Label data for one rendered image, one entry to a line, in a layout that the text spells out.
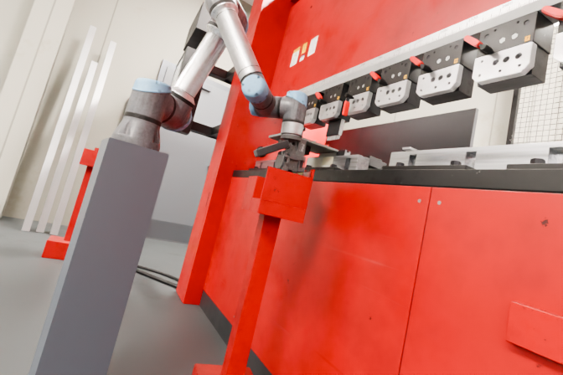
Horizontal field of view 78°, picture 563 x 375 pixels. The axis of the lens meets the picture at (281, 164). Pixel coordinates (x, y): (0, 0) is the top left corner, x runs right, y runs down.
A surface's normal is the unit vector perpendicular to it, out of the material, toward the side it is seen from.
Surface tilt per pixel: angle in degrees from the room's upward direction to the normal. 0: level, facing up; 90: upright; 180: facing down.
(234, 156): 90
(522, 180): 90
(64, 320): 90
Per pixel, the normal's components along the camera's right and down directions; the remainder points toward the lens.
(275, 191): 0.36, -0.04
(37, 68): 0.55, 0.02
